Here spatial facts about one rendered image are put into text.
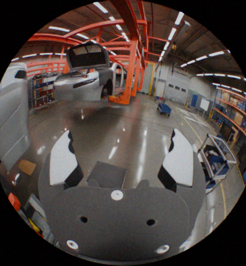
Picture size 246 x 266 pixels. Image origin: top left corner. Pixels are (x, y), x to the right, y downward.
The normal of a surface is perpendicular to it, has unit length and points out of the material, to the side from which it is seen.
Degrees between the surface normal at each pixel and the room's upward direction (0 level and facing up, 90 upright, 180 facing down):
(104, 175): 0
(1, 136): 90
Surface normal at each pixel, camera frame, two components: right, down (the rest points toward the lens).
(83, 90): 0.27, 0.52
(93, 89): 0.61, 0.47
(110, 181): 0.12, -0.84
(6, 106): 0.97, 0.22
